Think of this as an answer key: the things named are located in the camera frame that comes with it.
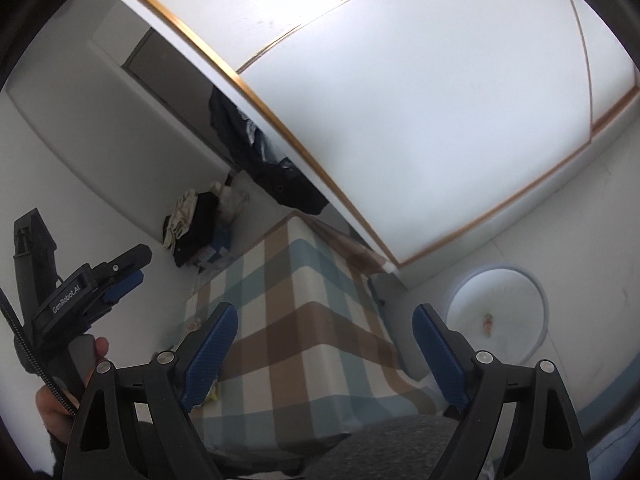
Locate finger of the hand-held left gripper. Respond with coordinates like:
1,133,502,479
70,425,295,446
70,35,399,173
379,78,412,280
12,207,57,267
100,243,153,305

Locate beige folded clothes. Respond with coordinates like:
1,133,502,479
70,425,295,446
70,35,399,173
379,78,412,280
162,189,199,252

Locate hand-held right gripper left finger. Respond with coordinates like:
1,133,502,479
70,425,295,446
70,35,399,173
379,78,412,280
60,302,240,480

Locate person's left forearm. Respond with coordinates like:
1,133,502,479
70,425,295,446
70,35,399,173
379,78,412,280
45,430,76,477

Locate blue cardboard box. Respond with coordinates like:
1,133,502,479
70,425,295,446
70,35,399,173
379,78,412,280
195,225,236,272

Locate grey door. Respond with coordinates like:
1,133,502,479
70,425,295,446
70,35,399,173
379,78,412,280
124,27,237,167

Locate person's left hand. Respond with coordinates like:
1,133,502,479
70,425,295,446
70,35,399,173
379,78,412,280
35,337,111,443

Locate large black bag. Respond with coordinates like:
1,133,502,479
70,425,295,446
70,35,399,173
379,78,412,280
209,85,331,216

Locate black folded clothes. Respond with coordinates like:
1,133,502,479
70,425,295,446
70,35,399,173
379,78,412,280
175,192,222,267

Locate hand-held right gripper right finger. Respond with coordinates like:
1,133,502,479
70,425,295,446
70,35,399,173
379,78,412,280
411,304,591,480

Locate white cloth bag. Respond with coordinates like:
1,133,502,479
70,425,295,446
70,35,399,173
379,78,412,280
210,180,250,226

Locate checkered tablecloth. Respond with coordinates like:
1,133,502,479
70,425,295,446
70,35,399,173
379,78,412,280
182,215,451,453

